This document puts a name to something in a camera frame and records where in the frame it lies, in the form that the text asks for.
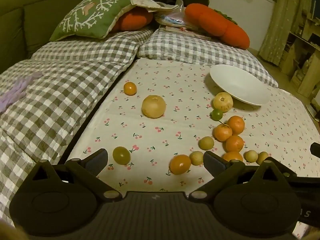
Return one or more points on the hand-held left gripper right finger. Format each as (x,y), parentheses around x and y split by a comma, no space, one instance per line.
(212,160)

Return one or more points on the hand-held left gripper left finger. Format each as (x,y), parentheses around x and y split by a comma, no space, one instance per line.
(98,158)

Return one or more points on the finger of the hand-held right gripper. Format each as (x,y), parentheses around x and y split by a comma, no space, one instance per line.
(302,180)
(315,148)

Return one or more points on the green tomato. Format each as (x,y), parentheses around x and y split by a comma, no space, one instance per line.
(121,155)

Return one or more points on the orange mandarin with stem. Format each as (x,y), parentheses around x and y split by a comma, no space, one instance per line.
(222,133)

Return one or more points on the large orange tomato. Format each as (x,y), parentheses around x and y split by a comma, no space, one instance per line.
(180,164)

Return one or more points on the small green lime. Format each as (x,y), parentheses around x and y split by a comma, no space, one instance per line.
(216,114)

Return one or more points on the yellow apple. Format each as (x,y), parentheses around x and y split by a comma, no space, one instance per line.
(223,101)

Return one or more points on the large yellow pear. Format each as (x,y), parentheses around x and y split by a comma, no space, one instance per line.
(153,106)

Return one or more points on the small orange tomato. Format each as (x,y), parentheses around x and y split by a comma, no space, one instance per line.
(130,88)

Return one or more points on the white plate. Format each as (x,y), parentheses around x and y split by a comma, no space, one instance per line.
(237,82)

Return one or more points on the wooden shelf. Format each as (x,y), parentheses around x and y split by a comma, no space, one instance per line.
(310,62)

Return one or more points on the grey checked quilt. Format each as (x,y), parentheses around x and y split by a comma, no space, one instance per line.
(62,80)

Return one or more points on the cherry print cloth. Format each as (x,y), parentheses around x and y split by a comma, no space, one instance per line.
(175,80)

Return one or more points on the purple cloth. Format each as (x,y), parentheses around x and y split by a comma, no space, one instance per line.
(15,92)

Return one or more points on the grey checked pillow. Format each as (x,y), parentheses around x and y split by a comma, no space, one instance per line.
(180,47)

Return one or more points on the stack of magazines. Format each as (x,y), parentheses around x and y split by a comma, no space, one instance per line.
(185,31)

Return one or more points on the beige patterned curtain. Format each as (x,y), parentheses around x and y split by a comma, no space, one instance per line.
(282,17)

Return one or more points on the orange cushion with green leaf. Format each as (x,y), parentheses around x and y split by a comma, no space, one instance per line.
(212,20)

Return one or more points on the orange pumpkin cushion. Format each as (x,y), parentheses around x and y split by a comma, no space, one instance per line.
(132,18)

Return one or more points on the green embroidered cushion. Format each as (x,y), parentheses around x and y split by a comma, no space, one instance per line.
(87,15)

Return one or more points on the clear plastic bag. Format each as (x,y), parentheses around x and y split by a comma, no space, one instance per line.
(172,17)

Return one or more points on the green sofa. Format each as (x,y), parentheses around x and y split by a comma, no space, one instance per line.
(37,17)

